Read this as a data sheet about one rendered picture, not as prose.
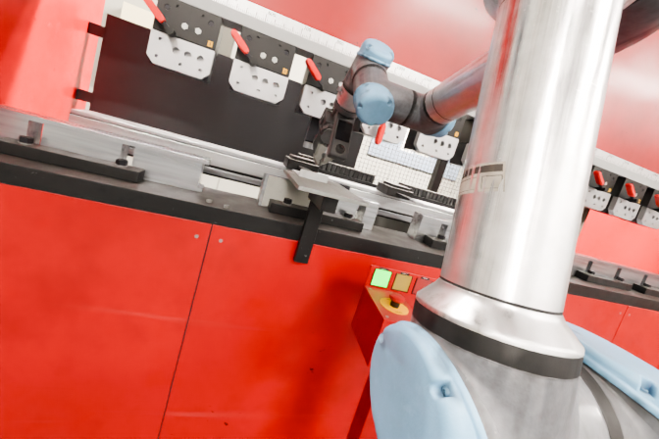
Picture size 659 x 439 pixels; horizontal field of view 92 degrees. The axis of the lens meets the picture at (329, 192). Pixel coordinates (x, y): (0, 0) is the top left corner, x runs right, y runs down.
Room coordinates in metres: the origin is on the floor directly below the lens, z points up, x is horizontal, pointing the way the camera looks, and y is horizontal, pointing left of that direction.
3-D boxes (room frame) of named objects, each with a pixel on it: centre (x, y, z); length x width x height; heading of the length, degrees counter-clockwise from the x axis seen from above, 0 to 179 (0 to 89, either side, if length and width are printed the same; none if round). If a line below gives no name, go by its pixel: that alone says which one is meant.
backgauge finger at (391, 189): (1.28, -0.29, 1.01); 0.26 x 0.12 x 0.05; 18
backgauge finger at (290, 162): (1.15, 0.11, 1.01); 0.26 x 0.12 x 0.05; 18
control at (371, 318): (0.75, -0.27, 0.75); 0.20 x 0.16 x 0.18; 102
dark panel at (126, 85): (1.41, 0.46, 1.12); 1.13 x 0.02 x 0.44; 108
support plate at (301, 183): (0.86, 0.03, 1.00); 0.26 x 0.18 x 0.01; 18
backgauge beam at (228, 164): (1.41, -0.21, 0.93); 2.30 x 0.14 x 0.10; 108
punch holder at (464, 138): (1.18, -0.47, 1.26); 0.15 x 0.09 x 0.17; 108
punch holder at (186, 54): (0.86, 0.48, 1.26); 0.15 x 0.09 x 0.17; 108
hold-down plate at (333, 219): (0.96, 0.02, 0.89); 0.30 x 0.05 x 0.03; 108
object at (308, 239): (0.82, 0.01, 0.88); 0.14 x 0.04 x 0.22; 18
